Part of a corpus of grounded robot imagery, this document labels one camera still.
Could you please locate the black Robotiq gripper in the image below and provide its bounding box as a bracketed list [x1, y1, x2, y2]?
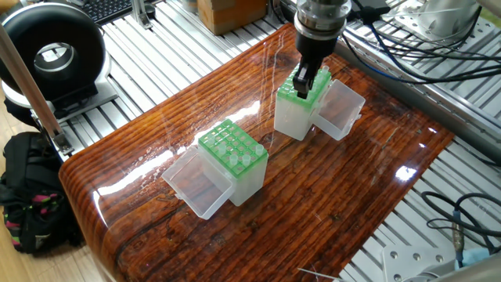
[292, 31, 344, 100]

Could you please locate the black backpack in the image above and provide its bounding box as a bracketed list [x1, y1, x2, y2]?
[0, 131, 85, 254]

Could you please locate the brown cardboard box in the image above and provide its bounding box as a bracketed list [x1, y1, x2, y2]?
[196, 0, 269, 37]

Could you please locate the black cable bundle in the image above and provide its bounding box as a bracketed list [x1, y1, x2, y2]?
[344, 0, 501, 83]

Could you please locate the silver robot mount plate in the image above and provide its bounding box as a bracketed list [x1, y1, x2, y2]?
[382, 247, 470, 282]

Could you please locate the black keyboard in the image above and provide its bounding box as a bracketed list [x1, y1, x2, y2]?
[78, 0, 135, 23]

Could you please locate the clear green-rack pipette tip box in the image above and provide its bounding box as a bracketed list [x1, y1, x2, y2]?
[162, 120, 269, 220]
[273, 66, 367, 143]

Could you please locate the brown wooden pole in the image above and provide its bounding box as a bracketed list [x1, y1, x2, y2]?
[0, 31, 70, 156]

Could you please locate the black ring light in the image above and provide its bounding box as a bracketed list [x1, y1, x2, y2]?
[0, 4, 106, 120]

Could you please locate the black cable with connector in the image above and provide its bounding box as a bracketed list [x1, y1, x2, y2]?
[419, 192, 501, 253]

